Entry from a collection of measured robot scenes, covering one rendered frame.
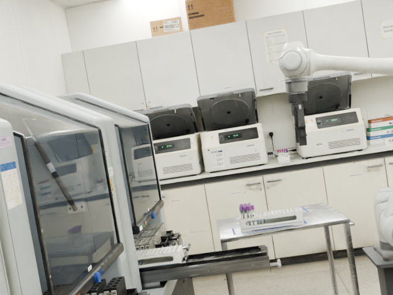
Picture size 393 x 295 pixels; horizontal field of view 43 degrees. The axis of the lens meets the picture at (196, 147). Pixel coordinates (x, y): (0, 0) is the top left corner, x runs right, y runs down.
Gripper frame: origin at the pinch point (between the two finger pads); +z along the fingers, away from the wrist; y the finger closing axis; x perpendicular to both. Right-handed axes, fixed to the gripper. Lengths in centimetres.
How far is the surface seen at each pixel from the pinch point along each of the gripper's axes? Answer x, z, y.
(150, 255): 66, 39, -18
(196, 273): 47, 47, -19
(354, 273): -21, 64, 17
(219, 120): 49, -5, 262
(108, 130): 74, -13, -30
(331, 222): -12.2, 39.8, 16.9
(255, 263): 23, 45, -19
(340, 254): -48, 120, 220
